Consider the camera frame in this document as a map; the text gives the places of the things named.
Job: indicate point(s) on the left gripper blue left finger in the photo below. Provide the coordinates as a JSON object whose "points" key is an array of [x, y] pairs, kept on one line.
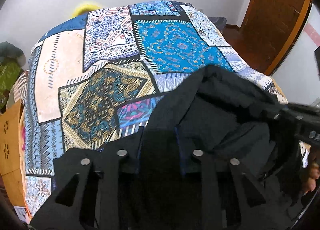
{"points": [[141, 131]]}

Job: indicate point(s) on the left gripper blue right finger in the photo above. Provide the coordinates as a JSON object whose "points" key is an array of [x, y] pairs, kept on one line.
{"points": [[181, 151]]}

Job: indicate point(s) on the black zip hoodie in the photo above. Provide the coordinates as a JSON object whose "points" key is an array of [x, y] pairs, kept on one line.
{"points": [[240, 171]]}

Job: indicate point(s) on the person right hand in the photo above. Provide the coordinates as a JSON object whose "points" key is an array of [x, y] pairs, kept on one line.
{"points": [[311, 173]]}

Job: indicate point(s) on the white sliding wardrobe door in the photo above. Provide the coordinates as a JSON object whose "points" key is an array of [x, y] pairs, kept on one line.
{"points": [[297, 76]]}

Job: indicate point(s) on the blue patchwork bedspread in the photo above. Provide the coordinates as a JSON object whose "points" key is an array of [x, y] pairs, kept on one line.
{"points": [[97, 78]]}

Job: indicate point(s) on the brown wooden door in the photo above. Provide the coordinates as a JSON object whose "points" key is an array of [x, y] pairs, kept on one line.
{"points": [[270, 28]]}

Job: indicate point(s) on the orange floral blanket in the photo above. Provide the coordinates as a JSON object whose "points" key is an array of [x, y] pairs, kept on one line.
{"points": [[18, 90]]}

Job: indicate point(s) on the grey bag on floor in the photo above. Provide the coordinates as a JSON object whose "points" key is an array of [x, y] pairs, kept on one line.
{"points": [[219, 22]]}

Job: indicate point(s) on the wooden lap desk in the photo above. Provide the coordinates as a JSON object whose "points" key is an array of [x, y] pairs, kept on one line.
{"points": [[11, 151]]}

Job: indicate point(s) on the green fabric storage box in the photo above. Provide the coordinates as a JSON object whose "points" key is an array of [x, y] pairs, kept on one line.
{"points": [[10, 71]]}

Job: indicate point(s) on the dark green jacket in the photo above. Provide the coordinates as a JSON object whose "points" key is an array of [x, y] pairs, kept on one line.
{"points": [[9, 52]]}

